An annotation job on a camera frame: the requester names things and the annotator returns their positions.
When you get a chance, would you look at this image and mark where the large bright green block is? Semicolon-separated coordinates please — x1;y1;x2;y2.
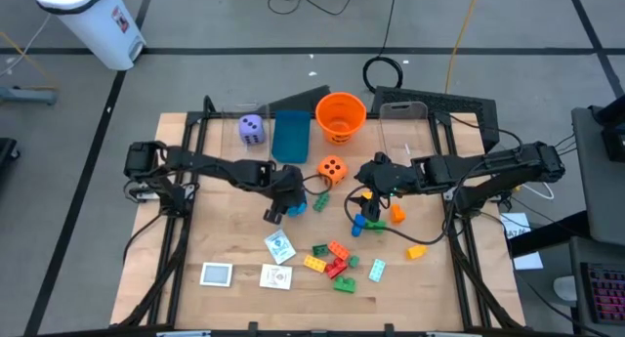
332;275;357;294

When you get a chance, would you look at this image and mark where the light turquoise long brick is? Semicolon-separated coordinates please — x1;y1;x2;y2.
368;258;387;283

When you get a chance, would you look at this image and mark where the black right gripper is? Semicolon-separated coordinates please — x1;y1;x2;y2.
355;153;416;223

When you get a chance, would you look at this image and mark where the white brown-print card deck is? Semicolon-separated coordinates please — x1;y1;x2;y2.
259;263;294;291

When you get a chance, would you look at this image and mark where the black coiled hanging cable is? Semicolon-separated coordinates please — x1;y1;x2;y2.
361;0;405;95

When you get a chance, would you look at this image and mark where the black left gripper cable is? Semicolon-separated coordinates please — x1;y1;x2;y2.
301;173;334;196

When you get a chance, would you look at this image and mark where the orange pumpkin bucket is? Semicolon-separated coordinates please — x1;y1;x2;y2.
314;92;368;146

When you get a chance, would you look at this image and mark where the black wedge panel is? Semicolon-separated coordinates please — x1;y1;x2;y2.
257;84;332;116

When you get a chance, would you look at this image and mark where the orange foam die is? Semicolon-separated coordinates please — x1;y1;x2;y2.
316;154;349;187

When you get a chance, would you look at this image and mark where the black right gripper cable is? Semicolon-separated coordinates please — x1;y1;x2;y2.
343;180;487;246

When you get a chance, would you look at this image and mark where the grey picture card deck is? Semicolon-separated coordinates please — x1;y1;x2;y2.
199;262;234;288

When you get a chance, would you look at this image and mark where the white computer mouse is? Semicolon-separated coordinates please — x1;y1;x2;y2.
552;274;579;303

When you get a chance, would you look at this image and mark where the long yellow brick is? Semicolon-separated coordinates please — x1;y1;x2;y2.
303;254;327;274

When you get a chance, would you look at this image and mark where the pink plastic cup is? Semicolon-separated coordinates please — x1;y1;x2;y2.
324;257;349;279

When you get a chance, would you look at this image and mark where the grey floor stand foot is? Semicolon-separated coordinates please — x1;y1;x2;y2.
0;85;60;106

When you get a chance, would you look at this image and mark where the white paper sheet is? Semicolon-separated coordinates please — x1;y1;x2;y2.
499;211;545;272

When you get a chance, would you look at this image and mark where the black floor equipment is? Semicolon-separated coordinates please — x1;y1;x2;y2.
0;137;21;176

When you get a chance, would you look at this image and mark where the long orange brick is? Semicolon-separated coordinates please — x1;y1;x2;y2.
327;240;351;262

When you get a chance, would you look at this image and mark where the yellow hanging cable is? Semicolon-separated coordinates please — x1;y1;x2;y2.
442;0;482;95

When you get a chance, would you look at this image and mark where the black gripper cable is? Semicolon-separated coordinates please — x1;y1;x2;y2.
343;180;487;246
301;173;334;196

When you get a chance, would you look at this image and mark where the white pedal trash can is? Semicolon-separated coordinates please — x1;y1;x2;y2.
34;0;147;72

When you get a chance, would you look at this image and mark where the backlit keyboard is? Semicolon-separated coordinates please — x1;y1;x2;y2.
579;261;625;326

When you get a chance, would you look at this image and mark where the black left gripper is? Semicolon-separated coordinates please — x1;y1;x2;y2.
263;165;308;226

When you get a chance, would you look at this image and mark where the grey desk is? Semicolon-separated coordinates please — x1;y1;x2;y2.
569;105;625;246

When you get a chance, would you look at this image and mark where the teal rectangular bin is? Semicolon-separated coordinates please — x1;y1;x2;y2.
271;109;313;164

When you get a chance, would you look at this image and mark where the purple foam die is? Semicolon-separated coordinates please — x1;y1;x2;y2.
237;114;268;146

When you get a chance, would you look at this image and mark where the black desk equipment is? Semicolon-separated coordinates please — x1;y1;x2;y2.
588;95;625;163

